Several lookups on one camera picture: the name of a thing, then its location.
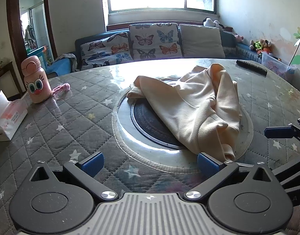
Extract square butterfly print cushion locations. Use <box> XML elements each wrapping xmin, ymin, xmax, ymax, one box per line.
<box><xmin>129</xmin><ymin>23</ymin><xmax>183</xmax><ymax>60</ymax></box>

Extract plaid cloth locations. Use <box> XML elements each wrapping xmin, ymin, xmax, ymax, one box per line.
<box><xmin>54</xmin><ymin>53</ymin><xmax>77</xmax><ymax>70</ymax></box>

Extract wide butterfly print cushion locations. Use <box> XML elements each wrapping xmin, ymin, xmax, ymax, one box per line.
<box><xmin>80</xmin><ymin>32</ymin><xmax>133</xmax><ymax>70</ymax></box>

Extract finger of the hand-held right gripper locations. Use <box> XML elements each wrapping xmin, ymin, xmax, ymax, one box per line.
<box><xmin>264</xmin><ymin>118</ymin><xmax>300</xmax><ymax>147</ymax></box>
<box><xmin>271</xmin><ymin>158</ymin><xmax>300</xmax><ymax>189</ymax></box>

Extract pink cartoon face bottle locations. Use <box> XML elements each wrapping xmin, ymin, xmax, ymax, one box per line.
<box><xmin>21</xmin><ymin>56</ymin><xmax>52</xmax><ymax>104</ymax></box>

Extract dark wooden door frame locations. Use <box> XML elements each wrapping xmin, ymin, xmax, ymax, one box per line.
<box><xmin>6</xmin><ymin>0</ymin><xmax>58</xmax><ymax>63</ymax></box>

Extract low dark wooden cabinet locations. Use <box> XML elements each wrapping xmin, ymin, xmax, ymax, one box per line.
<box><xmin>0</xmin><ymin>61</ymin><xmax>14</xmax><ymax>97</ymax></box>

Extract red and brown plush toy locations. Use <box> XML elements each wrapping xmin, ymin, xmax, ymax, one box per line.
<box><xmin>261</xmin><ymin>39</ymin><xmax>273</xmax><ymax>54</ymax></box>

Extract flower wall sticker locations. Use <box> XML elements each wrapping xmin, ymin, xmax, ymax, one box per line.
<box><xmin>288</xmin><ymin>27</ymin><xmax>300</xmax><ymax>66</ymax></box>

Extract pink tissue pack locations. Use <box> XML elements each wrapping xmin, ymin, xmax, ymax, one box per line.
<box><xmin>0</xmin><ymin>90</ymin><xmax>28</xmax><ymax>141</ymax></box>

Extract dark blue sofa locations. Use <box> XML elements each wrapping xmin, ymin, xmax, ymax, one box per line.
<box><xmin>75</xmin><ymin>26</ymin><xmax>263</xmax><ymax>71</ymax></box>

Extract round black stove plate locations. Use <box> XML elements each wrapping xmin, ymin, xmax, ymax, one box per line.
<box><xmin>112</xmin><ymin>77</ymin><xmax>254</xmax><ymax>174</ymax></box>

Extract black remote control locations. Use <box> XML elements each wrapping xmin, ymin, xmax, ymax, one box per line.
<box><xmin>236</xmin><ymin>59</ymin><xmax>268</xmax><ymax>76</ymax></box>

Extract blue cabinet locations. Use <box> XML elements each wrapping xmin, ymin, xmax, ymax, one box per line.
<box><xmin>27</xmin><ymin>46</ymin><xmax>48</xmax><ymax>66</ymax></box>

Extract panda plush toy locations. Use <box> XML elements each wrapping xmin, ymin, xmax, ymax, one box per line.
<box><xmin>203</xmin><ymin>18</ymin><xmax>225</xmax><ymax>29</ymax></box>

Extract clear plastic storage box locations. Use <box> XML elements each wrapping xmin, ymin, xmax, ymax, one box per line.
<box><xmin>261</xmin><ymin>51</ymin><xmax>297</xmax><ymax>82</ymax></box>

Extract pink fuzzy strap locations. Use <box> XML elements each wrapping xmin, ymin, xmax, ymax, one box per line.
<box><xmin>50</xmin><ymin>83</ymin><xmax>70</xmax><ymax>99</ymax></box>

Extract plain grey cushion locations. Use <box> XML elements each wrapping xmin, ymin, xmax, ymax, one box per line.
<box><xmin>179</xmin><ymin>24</ymin><xmax>226</xmax><ymax>59</ymax></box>

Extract hanging clothes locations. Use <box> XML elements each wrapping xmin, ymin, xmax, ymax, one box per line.
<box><xmin>24</xmin><ymin>23</ymin><xmax>36</xmax><ymax>44</ymax></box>

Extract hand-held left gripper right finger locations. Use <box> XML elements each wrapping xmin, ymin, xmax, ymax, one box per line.
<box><xmin>184</xmin><ymin>152</ymin><xmax>276</xmax><ymax>201</ymax></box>

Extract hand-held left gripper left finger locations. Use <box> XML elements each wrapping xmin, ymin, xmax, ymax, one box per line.
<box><xmin>30</xmin><ymin>151</ymin><xmax>119</xmax><ymax>200</ymax></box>

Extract cream garment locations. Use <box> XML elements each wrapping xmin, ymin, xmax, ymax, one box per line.
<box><xmin>127</xmin><ymin>63</ymin><xmax>242</xmax><ymax>162</ymax></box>

